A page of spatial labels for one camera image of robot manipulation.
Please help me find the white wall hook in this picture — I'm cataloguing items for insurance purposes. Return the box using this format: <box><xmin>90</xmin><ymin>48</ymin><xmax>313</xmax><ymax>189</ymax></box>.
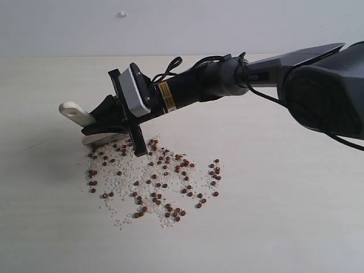
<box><xmin>117</xmin><ymin>11</ymin><xmax>128</xmax><ymax>18</ymax></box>

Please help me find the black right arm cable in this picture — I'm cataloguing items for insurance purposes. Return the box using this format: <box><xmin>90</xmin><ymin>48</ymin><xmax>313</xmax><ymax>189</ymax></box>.
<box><xmin>150</xmin><ymin>51</ymin><xmax>364</xmax><ymax>150</ymax></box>

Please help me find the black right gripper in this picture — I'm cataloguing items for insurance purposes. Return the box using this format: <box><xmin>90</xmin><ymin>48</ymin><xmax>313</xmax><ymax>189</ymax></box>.
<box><xmin>81</xmin><ymin>69</ymin><xmax>171</xmax><ymax>157</ymax></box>

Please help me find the pile of pellets and grains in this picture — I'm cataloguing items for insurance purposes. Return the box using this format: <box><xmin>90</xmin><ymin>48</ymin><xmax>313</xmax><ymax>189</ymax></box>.
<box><xmin>85</xmin><ymin>135</ymin><xmax>223</xmax><ymax>229</ymax></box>

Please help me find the white brush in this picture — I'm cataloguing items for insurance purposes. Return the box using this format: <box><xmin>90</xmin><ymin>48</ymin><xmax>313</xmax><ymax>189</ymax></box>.
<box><xmin>59</xmin><ymin>102</ymin><xmax>129</xmax><ymax>147</ymax></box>

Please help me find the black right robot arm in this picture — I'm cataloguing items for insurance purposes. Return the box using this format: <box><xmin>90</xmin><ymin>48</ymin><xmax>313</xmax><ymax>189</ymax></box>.
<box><xmin>81</xmin><ymin>42</ymin><xmax>363</xmax><ymax>156</ymax></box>

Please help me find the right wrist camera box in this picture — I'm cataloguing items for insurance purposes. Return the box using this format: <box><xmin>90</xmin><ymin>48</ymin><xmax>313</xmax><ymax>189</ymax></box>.
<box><xmin>118</xmin><ymin>63</ymin><xmax>151</xmax><ymax>117</ymax></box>

